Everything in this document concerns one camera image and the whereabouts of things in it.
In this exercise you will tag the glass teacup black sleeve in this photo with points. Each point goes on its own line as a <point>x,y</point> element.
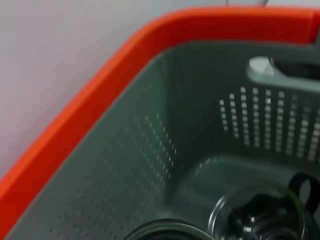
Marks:
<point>160,222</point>
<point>262,215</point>

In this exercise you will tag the grey perforated storage basket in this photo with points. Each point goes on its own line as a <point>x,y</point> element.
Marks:
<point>125,162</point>

